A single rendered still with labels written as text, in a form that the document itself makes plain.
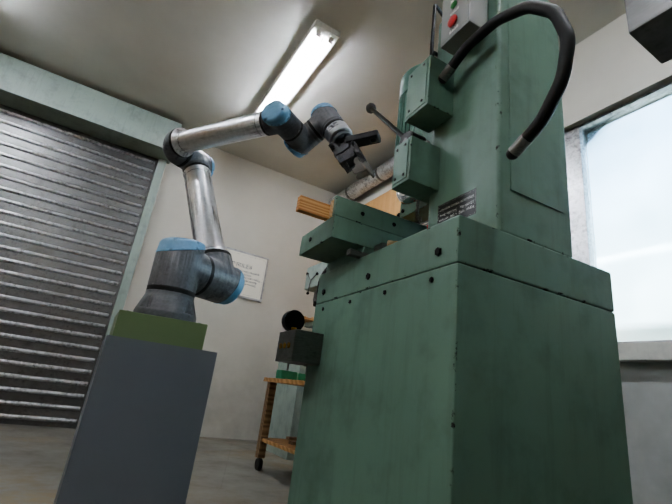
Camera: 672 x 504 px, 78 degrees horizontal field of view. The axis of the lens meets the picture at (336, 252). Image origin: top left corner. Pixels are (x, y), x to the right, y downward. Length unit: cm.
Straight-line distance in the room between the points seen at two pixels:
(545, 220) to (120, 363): 110
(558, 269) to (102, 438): 114
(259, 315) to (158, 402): 298
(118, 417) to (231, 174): 346
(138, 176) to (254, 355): 197
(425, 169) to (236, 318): 330
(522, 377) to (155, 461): 95
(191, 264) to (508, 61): 105
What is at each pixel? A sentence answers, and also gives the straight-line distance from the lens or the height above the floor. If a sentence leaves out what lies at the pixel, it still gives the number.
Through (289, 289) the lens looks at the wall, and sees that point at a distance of 435.
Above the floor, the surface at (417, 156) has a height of 103.
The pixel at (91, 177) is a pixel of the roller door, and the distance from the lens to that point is 419.
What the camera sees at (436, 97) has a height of 118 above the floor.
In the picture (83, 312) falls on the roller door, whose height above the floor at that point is 85.
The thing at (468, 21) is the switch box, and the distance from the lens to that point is 114.
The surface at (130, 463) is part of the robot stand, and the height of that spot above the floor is 24.
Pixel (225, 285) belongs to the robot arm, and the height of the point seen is 79.
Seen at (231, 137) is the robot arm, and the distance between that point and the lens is 161.
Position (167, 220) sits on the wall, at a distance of 416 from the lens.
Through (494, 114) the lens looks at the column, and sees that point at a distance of 99.
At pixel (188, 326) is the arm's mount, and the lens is 135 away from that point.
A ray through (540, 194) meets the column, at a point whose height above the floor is 92.
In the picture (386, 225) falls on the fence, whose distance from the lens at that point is 113.
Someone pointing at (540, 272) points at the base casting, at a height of 74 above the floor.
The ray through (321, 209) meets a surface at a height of 92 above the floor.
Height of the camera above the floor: 47
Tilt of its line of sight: 19 degrees up
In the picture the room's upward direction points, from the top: 7 degrees clockwise
